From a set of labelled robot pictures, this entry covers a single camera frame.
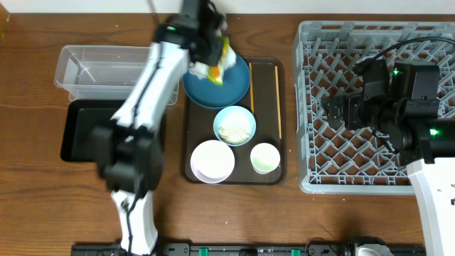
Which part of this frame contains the clear plastic bin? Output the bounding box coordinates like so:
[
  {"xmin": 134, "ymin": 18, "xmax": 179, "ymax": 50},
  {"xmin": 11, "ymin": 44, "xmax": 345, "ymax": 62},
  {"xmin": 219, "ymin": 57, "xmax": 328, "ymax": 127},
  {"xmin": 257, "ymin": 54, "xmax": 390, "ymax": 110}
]
[{"xmin": 53, "ymin": 45, "xmax": 180, "ymax": 106}]

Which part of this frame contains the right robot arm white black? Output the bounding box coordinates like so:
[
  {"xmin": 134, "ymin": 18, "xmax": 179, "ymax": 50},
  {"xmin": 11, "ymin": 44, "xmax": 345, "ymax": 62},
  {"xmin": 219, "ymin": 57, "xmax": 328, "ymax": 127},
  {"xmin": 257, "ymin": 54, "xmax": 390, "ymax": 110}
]
[{"xmin": 321, "ymin": 59, "xmax": 454, "ymax": 255}]

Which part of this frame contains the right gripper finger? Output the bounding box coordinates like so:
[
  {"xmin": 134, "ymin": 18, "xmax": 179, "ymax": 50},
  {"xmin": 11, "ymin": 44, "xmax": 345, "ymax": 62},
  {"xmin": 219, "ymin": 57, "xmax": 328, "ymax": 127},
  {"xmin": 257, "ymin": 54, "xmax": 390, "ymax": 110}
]
[
  {"xmin": 321, "ymin": 95, "xmax": 345, "ymax": 109},
  {"xmin": 323, "ymin": 107, "xmax": 343, "ymax": 129}
]

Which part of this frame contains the white cup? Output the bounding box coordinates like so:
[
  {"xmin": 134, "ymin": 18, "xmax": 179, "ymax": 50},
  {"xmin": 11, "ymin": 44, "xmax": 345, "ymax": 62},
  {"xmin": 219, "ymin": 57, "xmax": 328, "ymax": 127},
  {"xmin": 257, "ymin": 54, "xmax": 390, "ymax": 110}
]
[{"xmin": 250, "ymin": 143, "xmax": 281, "ymax": 174}]

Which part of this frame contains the light blue bowl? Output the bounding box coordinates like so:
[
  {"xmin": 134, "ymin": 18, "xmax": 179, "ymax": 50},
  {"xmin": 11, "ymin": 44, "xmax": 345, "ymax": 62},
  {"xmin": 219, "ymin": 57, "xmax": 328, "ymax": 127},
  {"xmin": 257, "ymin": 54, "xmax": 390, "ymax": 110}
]
[{"xmin": 213, "ymin": 106, "xmax": 256, "ymax": 146}]

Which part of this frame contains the grey dishwasher rack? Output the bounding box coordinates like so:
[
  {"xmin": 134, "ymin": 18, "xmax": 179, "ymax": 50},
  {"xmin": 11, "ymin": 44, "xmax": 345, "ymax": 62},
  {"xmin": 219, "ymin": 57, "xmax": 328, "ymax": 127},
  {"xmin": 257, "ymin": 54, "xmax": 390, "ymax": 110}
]
[{"xmin": 292, "ymin": 21, "xmax": 454, "ymax": 196}]

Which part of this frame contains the black rail at table edge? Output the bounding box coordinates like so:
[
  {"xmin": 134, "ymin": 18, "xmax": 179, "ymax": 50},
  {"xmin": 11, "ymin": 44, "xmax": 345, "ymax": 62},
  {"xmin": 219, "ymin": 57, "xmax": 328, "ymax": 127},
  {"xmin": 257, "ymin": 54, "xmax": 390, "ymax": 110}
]
[{"xmin": 70, "ymin": 238, "xmax": 427, "ymax": 256}]

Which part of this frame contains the dark blue plate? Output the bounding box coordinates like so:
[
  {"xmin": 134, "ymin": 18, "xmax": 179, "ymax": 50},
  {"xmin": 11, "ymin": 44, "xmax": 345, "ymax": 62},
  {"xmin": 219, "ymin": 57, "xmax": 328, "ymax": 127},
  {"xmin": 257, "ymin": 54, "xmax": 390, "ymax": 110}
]
[{"xmin": 182, "ymin": 54, "xmax": 250, "ymax": 109}]

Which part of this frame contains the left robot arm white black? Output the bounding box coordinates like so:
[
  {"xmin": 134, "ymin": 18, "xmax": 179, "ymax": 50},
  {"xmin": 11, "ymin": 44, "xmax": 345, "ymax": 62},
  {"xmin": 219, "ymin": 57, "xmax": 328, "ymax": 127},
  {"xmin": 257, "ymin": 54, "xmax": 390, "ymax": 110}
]
[{"xmin": 92, "ymin": 0, "xmax": 236, "ymax": 255}]

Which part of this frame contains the pink bowl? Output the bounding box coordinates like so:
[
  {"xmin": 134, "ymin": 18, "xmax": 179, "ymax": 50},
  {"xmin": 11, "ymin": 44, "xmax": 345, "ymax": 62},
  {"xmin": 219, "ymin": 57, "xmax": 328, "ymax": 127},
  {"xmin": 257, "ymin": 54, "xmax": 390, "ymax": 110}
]
[{"xmin": 190, "ymin": 140, "xmax": 235, "ymax": 184}]

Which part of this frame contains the waste paper wrapper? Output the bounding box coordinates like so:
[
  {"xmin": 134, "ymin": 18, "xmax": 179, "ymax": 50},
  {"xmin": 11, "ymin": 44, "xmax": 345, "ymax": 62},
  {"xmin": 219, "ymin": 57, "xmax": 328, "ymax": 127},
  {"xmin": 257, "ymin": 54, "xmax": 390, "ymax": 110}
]
[{"xmin": 188, "ymin": 36, "xmax": 237, "ymax": 86}]

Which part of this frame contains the black bin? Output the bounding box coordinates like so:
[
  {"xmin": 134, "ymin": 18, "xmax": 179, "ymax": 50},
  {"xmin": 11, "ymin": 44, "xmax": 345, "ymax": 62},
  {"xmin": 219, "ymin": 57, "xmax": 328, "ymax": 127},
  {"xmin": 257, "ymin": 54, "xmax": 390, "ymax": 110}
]
[{"xmin": 59, "ymin": 99, "xmax": 166, "ymax": 164}]

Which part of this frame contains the right wooden chopstick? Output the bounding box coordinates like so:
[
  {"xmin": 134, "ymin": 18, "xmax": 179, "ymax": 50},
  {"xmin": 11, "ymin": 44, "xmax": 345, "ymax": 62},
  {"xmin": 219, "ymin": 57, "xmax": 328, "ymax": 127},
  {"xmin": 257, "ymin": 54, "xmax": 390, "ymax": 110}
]
[{"xmin": 274, "ymin": 65, "xmax": 282, "ymax": 139}]

